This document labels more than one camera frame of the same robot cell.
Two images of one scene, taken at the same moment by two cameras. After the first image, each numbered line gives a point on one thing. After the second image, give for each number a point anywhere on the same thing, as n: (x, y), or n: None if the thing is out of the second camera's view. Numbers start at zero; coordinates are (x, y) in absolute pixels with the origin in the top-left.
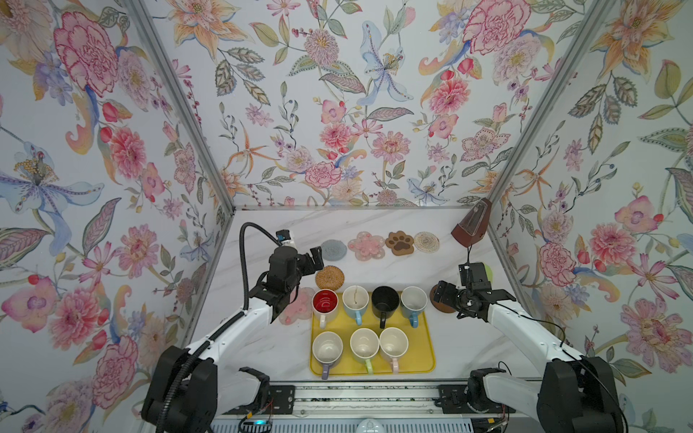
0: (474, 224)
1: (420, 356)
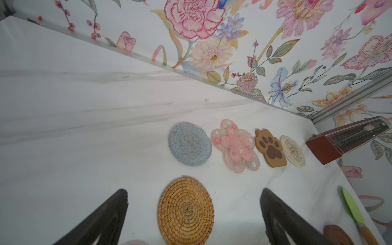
0: (330, 145)
1: None
